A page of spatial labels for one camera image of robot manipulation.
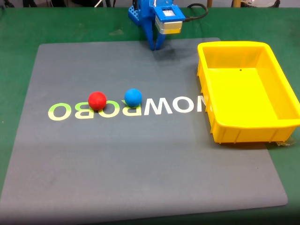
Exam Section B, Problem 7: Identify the red ball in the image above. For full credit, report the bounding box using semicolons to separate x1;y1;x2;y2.
88;91;107;111

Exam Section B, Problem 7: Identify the blue ball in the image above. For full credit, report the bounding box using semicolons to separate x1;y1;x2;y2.
124;88;143;108

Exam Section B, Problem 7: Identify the yellow plastic bin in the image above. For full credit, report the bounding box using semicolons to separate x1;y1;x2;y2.
196;41;300;145

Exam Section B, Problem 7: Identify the grey mat with lettering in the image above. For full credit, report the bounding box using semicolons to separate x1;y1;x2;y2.
0;37;289;225

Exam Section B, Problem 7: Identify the clear tape piece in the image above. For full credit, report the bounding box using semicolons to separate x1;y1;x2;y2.
276;137;297;147

